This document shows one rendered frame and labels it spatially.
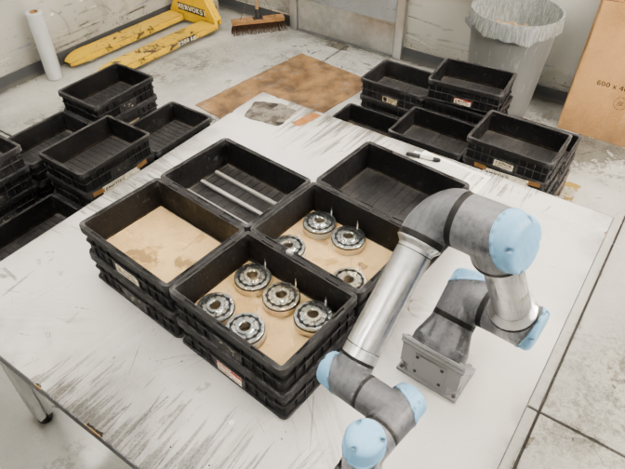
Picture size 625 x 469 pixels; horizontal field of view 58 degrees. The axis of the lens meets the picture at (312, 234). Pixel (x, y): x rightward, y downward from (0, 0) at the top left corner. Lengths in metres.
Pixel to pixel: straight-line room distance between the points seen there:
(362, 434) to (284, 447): 0.46
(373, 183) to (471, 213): 0.91
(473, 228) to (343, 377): 0.38
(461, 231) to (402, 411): 0.35
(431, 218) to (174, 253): 0.88
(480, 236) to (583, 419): 1.56
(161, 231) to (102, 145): 1.18
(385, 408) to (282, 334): 0.48
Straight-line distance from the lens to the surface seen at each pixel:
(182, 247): 1.77
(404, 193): 1.95
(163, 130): 3.19
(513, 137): 2.99
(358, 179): 1.99
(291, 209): 1.75
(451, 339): 1.49
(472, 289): 1.50
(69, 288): 1.94
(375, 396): 1.12
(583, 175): 3.76
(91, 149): 2.94
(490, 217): 1.09
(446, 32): 4.55
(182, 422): 1.55
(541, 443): 2.44
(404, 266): 1.14
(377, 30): 4.79
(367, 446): 1.04
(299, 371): 1.42
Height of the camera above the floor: 2.02
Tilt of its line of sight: 42 degrees down
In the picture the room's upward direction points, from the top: straight up
